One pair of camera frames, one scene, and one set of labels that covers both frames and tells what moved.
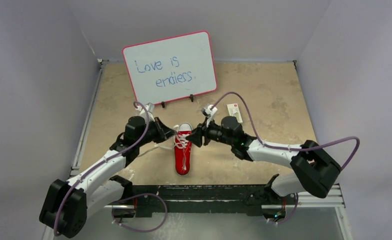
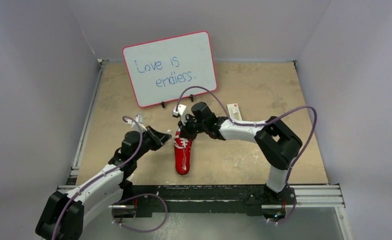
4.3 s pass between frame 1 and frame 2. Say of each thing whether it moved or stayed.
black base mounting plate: stayed
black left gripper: moved
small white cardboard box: stayed
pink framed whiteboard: stayed
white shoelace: moved
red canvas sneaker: stayed
